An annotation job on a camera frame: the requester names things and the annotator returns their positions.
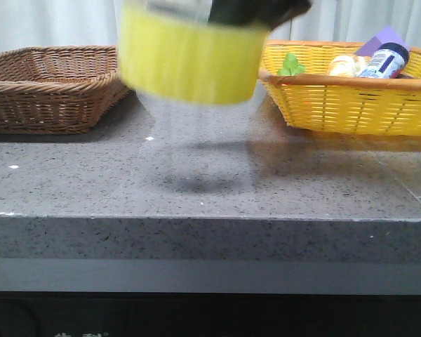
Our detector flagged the yellow tape roll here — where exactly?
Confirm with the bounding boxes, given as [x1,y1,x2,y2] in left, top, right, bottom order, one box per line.
[117,1,269,105]

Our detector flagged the white curtain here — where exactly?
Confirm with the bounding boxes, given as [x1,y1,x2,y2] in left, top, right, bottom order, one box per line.
[0,1,421,52]

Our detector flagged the yellow plastic woven basket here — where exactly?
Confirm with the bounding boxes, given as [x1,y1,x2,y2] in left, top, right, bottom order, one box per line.
[259,40,421,136]

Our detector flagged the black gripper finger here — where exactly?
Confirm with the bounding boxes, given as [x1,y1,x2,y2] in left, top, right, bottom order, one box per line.
[208,0,313,29]

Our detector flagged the purple block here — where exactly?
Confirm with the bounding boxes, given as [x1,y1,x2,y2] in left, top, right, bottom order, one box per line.
[354,26,410,56]

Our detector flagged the brown wicker basket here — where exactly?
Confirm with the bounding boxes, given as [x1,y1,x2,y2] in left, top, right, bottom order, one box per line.
[0,46,129,135]

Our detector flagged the blue white labelled bottle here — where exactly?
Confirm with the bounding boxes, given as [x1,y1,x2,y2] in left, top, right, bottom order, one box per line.
[357,42,410,79]

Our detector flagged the green artificial leaf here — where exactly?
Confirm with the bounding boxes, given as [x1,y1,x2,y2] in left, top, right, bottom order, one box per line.
[277,53,306,76]

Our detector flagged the bread roll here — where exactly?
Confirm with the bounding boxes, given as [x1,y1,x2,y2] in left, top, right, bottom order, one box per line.
[326,54,371,77]

